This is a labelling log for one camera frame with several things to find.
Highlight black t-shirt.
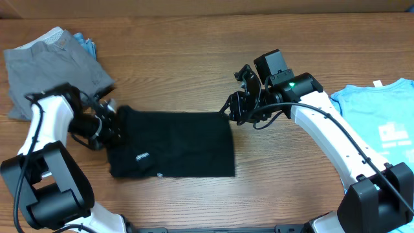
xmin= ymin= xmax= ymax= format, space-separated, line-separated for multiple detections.
xmin=107 ymin=105 xmax=235 ymax=178

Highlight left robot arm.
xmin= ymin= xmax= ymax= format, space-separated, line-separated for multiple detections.
xmin=1 ymin=83 xmax=135 ymax=233

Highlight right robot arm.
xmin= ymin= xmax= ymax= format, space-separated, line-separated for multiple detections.
xmin=221 ymin=50 xmax=413 ymax=233

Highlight folded grey shorts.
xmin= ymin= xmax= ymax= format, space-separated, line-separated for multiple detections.
xmin=3 ymin=27 xmax=114 ymax=120

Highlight folded blue garment under shorts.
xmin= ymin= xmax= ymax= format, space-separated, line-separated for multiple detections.
xmin=73 ymin=32 xmax=97 ymax=60

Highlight light blue t-shirt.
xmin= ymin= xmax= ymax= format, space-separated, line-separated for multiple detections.
xmin=330 ymin=78 xmax=413 ymax=169

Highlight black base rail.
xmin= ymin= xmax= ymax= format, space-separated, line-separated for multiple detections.
xmin=133 ymin=224 xmax=306 ymax=233

